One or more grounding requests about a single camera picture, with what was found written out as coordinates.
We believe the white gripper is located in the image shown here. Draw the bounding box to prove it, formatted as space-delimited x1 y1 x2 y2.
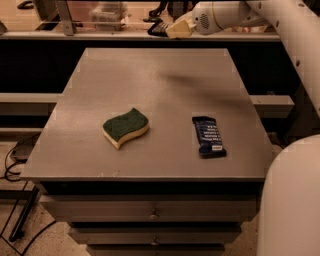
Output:
166 2 220 39

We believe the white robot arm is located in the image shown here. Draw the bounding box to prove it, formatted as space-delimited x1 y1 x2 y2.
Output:
166 0 320 256

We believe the green and yellow sponge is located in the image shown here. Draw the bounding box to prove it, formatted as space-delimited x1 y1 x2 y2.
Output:
102 108 149 149

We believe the clear plastic container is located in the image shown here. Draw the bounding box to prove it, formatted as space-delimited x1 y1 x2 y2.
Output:
89 1 128 31

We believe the blue wrapped snack bar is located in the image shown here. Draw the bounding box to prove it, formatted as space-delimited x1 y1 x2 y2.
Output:
192 116 227 158

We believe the grey drawer cabinet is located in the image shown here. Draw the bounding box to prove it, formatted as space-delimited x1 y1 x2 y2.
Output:
23 49 272 256

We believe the top drawer knob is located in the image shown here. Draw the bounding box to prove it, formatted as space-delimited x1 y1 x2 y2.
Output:
149 208 159 220

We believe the drawer knob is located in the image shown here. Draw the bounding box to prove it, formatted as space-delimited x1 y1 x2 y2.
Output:
149 208 159 220
150 236 159 246

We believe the grey power box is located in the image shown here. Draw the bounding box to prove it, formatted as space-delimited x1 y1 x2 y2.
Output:
10 134 39 162

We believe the metal railing frame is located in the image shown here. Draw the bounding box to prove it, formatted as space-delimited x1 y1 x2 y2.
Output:
0 0 281 43

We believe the black cables left floor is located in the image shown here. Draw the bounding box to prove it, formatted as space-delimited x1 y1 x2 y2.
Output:
0 133 58 256

